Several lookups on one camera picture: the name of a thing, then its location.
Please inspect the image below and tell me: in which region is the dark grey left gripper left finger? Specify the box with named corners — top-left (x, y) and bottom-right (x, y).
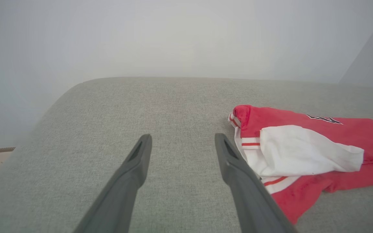
top-left (73, 134), bottom-right (153, 233)

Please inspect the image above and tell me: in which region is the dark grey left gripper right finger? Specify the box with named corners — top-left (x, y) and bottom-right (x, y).
top-left (214, 133), bottom-right (299, 233)

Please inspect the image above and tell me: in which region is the red and white jersey shirt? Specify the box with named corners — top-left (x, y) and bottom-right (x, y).
top-left (228, 105), bottom-right (373, 225)

